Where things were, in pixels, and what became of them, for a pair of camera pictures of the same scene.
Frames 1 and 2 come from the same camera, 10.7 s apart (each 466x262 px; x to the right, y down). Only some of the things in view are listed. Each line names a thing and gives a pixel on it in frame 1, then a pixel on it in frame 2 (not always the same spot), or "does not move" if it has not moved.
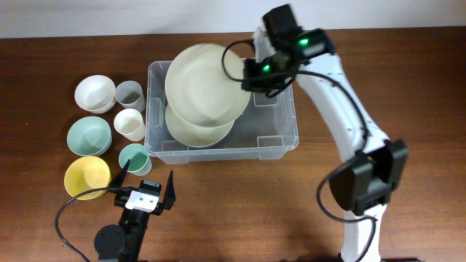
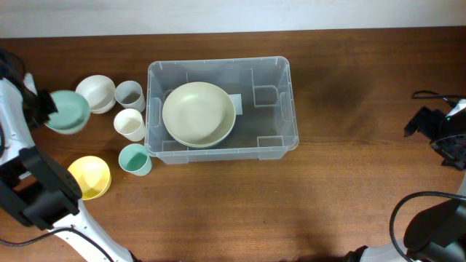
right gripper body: [269, 66] → [448, 135]
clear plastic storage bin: [267, 130] does not move
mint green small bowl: [89, 136] → [73, 112]
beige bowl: [205, 84] → [198, 114]
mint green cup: [140, 163] does not move
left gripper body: [120, 199] → [36, 103]
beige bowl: [192, 135] does not move
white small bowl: [96, 93] does not move
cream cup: [128, 122] does not move
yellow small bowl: [86, 173] does not move
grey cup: [129, 94] does not move
